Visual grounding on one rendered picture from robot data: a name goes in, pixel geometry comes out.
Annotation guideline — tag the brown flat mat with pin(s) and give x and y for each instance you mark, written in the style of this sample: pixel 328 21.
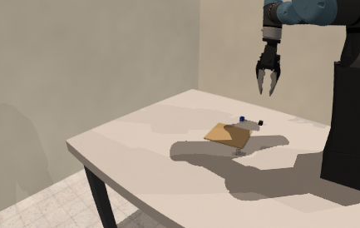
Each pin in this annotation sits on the brown flat mat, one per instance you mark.
pixel 229 135

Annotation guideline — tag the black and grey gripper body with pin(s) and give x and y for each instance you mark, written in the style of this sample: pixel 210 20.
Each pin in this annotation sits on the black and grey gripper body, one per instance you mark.
pixel 271 42

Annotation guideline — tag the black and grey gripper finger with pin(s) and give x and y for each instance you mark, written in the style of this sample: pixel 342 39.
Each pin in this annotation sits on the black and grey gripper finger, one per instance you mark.
pixel 260 74
pixel 274 77

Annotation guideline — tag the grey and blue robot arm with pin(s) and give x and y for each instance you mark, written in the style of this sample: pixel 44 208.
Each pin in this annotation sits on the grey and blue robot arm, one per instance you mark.
pixel 315 12

